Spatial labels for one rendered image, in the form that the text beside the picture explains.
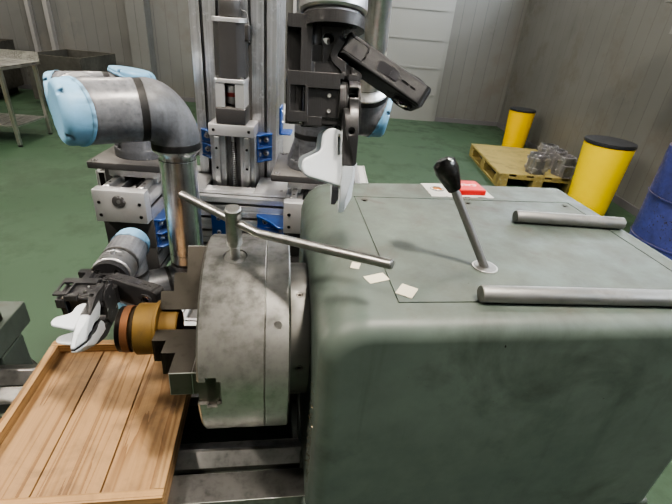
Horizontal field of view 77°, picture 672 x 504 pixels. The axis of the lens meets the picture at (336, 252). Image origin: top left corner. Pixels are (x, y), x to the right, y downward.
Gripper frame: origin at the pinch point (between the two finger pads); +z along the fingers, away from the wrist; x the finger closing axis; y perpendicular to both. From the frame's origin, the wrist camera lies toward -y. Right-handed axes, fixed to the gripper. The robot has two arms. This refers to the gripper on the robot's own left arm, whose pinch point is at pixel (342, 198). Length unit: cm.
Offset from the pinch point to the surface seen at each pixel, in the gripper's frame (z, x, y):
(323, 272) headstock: 11.2, -5.2, 1.4
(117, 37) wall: -165, -792, 280
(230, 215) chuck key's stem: 3.3, -5.1, 14.1
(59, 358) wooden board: 40, -35, 52
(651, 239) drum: 48, -206, -252
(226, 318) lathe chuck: 16.8, -2.4, 14.5
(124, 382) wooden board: 41, -28, 38
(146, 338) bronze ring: 24.2, -12.0, 27.8
